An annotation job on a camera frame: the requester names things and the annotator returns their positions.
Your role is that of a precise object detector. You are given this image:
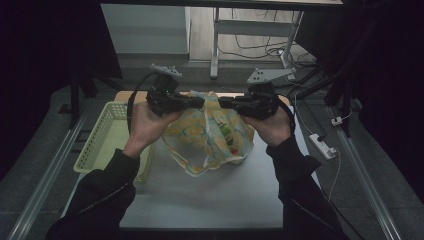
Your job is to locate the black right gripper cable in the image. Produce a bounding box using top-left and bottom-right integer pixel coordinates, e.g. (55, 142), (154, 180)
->
(274, 94), (297, 135)

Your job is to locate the white power strip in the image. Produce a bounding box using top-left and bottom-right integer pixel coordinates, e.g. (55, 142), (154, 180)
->
(308, 133), (338, 161)

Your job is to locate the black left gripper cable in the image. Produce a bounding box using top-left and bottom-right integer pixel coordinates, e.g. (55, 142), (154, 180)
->
(126, 71), (158, 134)

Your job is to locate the grey white cabinet panel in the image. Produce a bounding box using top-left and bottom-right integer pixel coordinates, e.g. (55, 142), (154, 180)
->
(99, 3), (191, 55)

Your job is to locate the white power strip cable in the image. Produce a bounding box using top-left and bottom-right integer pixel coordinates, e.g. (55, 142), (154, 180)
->
(326, 148), (343, 208)

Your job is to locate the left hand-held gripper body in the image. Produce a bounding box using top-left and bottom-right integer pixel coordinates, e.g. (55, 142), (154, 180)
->
(145, 63), (184, 118)

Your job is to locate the pale yellow plastic basket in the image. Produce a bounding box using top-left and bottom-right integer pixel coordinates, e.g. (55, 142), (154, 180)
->
(73, 101), (158, 184)

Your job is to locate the black plug with cable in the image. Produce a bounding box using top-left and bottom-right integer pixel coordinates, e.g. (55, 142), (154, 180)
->
(299, 99), (329, 143)

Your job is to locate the white table mat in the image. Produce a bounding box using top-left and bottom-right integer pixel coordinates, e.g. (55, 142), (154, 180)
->
(59, 103), (323, 230)

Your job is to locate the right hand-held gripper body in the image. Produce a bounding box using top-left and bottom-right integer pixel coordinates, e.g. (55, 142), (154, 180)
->
(239, 67), (297, 120)

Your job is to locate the person's right hand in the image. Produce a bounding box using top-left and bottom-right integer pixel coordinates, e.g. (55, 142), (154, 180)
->
(240, 108), (293, 148)

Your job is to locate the orange floral cloth bag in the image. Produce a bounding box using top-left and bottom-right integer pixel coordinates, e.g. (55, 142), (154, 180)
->
(162, 90), (256, 178)

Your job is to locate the person's left hand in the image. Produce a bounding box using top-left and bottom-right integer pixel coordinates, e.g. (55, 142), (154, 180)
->
(122, 101), (183, 159)

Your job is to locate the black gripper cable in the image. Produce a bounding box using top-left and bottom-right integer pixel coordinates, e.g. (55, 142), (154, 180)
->
(274, 94), (297, 135)
(126, 71), (158, 134)

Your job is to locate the tangle of floor cables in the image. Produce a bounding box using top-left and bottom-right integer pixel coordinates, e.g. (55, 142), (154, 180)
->
(218, 9), (316, 69)

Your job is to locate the white desk frame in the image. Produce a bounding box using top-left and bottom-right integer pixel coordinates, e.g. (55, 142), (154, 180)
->
(209, 6), (305, 81)

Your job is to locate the dark curtain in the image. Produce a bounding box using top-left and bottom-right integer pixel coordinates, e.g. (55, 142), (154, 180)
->
(0, 0), (123, 181)
(296, 0), (424, 201)

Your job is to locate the black metal stand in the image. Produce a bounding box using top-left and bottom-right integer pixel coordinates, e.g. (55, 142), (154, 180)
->
(296, 49), (363, 138)
(58, 66), (124, 129)

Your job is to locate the aluminium floor rail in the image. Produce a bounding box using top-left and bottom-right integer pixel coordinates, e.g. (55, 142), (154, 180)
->
(6, 99), (93, 240)
(328, 106), (403, 240)

